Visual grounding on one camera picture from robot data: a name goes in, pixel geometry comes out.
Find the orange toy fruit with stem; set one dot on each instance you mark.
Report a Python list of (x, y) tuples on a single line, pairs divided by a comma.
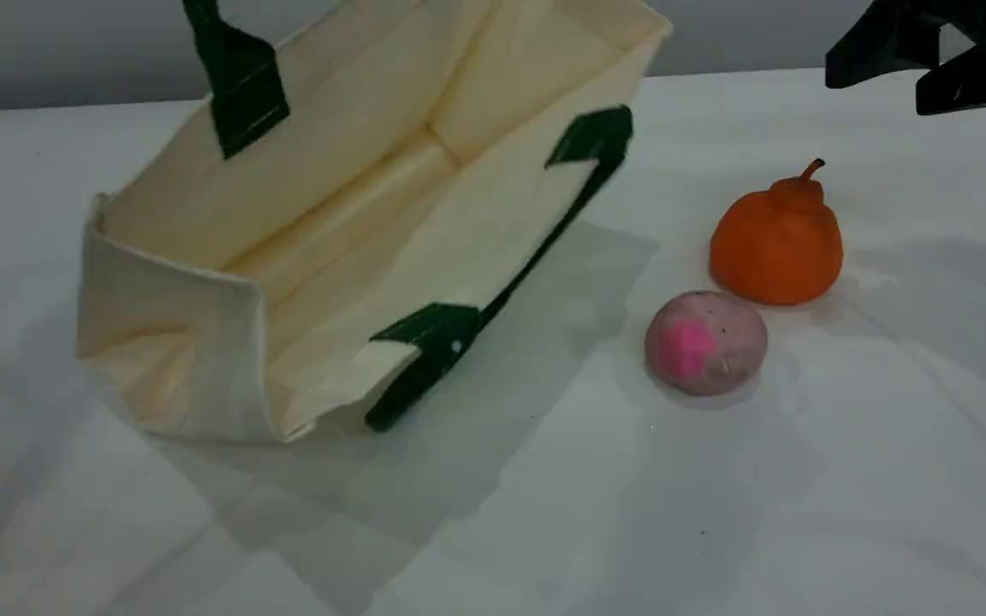
[(775, 248)]

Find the pink toy peach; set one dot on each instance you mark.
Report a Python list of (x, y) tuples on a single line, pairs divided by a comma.
[(707, 342)]

